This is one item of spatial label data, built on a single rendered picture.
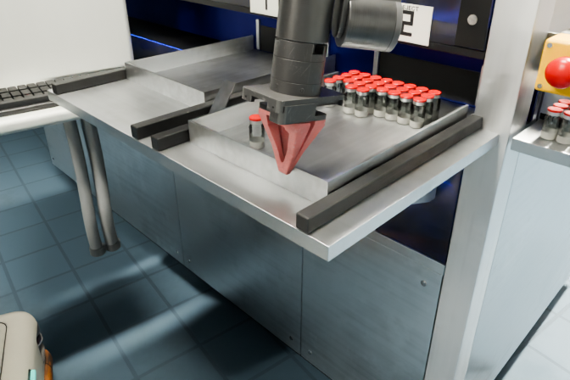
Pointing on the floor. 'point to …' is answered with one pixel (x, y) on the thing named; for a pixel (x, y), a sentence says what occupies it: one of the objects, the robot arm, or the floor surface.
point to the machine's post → (498, 88)
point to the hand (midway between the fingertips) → (285, 166)
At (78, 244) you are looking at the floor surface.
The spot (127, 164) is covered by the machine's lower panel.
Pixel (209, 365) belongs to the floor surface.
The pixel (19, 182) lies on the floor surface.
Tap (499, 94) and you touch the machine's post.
